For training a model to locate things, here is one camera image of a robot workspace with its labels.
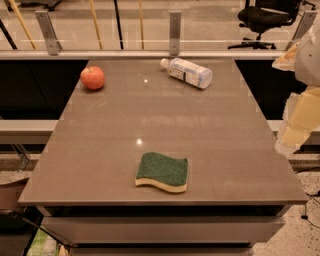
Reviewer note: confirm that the glass railing with metal posts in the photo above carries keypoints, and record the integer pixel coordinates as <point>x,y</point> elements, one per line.
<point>172,51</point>

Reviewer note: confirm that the green white package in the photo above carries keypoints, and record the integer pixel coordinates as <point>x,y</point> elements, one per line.
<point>43,245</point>

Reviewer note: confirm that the red apple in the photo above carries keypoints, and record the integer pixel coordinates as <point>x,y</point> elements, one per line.
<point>92,77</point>

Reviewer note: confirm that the grey table drawer base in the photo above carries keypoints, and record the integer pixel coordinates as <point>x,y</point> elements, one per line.
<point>202,231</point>

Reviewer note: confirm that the green and yellow sponge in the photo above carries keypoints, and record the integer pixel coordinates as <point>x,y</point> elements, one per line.
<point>163,172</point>

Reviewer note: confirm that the clear plastic water bottle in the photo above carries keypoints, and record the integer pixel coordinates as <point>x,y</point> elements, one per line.
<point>188,72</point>

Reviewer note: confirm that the black office chair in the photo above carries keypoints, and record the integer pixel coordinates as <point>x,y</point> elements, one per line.
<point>265,15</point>

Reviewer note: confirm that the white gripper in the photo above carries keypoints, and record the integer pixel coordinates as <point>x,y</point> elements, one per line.
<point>308,61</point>

